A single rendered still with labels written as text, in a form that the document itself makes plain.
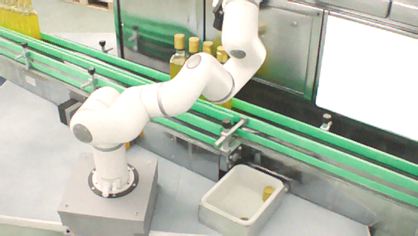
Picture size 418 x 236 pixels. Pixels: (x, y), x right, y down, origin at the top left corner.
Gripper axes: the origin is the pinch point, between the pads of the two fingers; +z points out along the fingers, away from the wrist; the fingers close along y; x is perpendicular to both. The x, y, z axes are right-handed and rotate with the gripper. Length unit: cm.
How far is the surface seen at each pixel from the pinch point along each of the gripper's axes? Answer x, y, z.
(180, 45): -12.6, 1.3, 15.7
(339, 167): 53, 3, 21
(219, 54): 2.8, 1.7, 10.2
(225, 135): 19.1, 16.0, 24.7
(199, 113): 3.6, 5.7, 32.7
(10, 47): -98, 14, 58
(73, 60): -61, 7, 48
